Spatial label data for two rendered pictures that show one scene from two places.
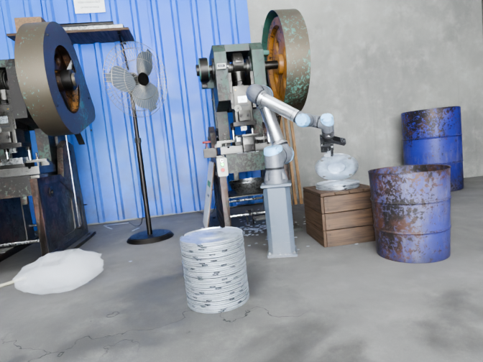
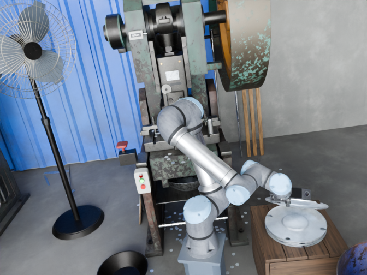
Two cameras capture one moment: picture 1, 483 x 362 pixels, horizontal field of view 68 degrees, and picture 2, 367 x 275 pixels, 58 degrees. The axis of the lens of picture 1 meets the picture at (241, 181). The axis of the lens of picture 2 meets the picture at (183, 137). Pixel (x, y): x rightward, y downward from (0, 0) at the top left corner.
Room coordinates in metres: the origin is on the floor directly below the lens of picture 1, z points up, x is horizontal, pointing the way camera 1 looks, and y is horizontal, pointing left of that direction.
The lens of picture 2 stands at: (1.07, -0.39, 1.51)
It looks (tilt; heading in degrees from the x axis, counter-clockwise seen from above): 24 degrees down; 10
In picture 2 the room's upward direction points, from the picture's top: 8 degrees counter-clockwise
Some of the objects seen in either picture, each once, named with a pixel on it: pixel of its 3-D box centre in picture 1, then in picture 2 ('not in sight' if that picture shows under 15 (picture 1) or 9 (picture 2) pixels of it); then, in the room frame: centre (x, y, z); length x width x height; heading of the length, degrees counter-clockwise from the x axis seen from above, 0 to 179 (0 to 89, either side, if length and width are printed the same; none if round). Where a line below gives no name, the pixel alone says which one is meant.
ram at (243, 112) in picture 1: (241, 103); (173, 78); (2.93, -0.07, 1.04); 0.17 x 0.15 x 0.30; 8
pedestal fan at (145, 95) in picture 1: (140, 145); (59, 109); (3.32, 0.90, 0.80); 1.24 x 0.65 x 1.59; 8
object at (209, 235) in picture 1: (211, 235); not in sight; (1.61, 0.16, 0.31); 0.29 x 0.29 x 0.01
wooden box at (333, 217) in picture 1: (339, 212); (294, 253); (2.44, -0.65, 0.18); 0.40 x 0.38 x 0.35; 6
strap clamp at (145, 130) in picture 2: (224, 140); (152, 124); (2.94, 0.11, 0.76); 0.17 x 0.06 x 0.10; 98
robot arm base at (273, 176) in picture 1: (275, 174); (201, 237); (2.21, -0.21, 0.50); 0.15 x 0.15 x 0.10
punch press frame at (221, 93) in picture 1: (241, 130); (177, 102); (3.11, -0.04, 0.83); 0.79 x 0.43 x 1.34; 8
